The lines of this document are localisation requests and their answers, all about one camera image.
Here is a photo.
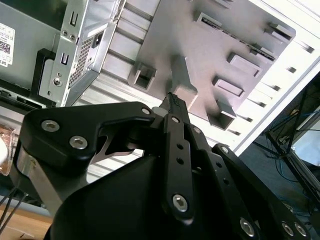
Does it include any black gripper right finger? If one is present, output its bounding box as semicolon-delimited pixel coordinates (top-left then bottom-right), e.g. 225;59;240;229
178;96;315;240

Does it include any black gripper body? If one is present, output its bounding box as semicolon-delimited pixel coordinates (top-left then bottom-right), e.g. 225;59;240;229
43;155;241;240

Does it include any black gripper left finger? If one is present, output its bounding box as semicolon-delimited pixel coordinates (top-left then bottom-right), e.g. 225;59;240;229
11;91;198;224

